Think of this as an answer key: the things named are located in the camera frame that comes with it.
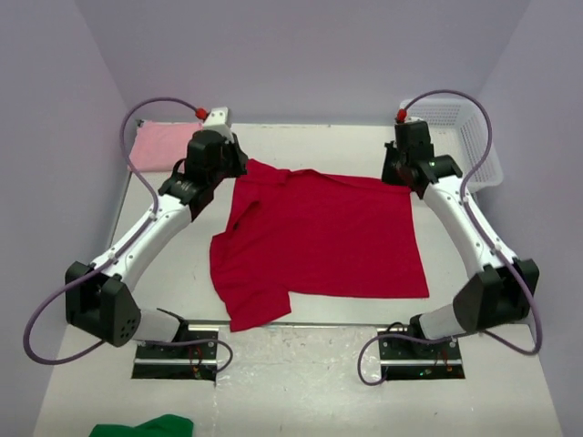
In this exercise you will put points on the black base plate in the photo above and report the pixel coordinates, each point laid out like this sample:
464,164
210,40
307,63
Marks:
410,361
191,363

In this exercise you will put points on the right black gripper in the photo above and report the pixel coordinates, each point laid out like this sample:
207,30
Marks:
388,177

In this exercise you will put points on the red t shirt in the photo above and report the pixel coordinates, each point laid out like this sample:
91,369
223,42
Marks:
316,234

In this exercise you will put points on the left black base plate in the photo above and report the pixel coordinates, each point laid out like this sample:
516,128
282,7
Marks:
191,363

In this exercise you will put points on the green t shirt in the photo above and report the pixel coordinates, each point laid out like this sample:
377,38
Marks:
168,425

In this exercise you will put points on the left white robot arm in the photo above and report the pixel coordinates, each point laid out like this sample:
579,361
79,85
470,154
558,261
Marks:
99,297

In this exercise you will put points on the folded pink t shirt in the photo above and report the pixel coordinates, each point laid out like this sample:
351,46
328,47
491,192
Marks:
158,146

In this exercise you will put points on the white plastic basket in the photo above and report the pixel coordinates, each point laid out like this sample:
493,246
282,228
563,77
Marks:
458,129

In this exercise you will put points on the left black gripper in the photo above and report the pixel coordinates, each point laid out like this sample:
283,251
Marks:
240,158

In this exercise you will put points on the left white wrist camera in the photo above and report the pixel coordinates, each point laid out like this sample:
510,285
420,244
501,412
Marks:
218,120

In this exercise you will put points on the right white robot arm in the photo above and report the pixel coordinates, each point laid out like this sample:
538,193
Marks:
500,285

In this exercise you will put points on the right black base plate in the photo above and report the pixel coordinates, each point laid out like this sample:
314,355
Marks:
410,361

